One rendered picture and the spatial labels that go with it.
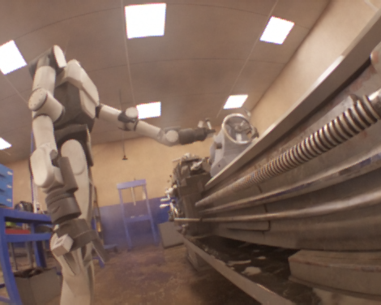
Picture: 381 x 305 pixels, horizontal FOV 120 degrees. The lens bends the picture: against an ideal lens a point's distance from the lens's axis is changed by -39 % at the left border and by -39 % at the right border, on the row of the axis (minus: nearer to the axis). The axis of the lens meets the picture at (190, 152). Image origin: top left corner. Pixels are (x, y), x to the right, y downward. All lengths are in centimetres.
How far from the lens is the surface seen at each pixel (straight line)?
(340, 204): 33
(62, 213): 48
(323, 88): 39
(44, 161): 52
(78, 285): 71
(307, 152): 34
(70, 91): 83
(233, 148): 118
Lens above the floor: 67
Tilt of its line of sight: 19 degrees up
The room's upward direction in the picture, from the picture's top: 14 degrees counter-clockwise
